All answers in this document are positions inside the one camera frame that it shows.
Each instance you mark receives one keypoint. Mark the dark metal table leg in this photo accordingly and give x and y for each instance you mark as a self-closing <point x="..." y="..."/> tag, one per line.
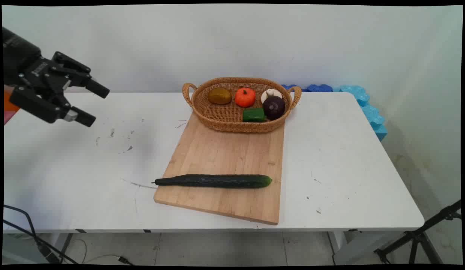
<point x="66" y="247"/>

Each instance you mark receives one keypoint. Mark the wooden cutting board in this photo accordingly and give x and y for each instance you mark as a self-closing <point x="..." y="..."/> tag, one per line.
<point x="225" y="157"/>

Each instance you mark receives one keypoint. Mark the green toy pepper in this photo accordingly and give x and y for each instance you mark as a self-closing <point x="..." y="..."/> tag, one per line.
<point x="253" y="115"/>

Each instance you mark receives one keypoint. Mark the dark purple toy onion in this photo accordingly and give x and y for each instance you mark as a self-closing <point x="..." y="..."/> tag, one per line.
<point x="274" y="108"/>

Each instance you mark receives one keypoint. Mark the teal foam mat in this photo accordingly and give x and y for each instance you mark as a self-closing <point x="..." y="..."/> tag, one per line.
<point x="371" y="112"/>

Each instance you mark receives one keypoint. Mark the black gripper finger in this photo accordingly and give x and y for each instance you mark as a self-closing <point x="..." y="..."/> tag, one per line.
<point x="77" y="73"/>
<point x="37" y="105"/>

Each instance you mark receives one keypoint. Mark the orange toy pumpkin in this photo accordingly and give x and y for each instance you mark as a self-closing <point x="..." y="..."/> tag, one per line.
<point x="244" y="98"/>

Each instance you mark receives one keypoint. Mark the white table leg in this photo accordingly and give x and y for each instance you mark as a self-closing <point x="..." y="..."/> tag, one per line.
<point x="337" y="245"/>

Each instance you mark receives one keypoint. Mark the blue box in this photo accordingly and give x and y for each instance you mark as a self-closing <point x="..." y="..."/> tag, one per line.
<point x="318" y="88"/>

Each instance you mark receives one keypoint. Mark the black tripod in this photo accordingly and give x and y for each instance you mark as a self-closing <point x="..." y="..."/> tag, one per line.
<point x="417" y="236"/>

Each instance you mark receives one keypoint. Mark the orange and pink object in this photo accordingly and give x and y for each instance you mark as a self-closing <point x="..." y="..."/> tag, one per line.
<point x="9" y="107"/>

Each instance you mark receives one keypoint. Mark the white toy mushroom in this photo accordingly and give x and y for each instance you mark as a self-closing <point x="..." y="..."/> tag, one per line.
<point x="268" y="95"/>

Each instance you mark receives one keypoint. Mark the dark green cucumber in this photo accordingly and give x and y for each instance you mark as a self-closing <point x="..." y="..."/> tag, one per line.
<point x="217" y="181"/>

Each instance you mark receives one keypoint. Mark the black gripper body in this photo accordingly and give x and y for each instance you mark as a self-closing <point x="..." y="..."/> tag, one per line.
<point x="20" y="56"/>

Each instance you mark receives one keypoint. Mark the yellow-brown toy potato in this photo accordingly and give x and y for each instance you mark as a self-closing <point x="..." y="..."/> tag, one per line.
<point x="219" y="96"/>

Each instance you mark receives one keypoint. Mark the woven wicker basket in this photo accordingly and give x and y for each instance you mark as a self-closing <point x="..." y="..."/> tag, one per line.
<point x="225" y="116"/>

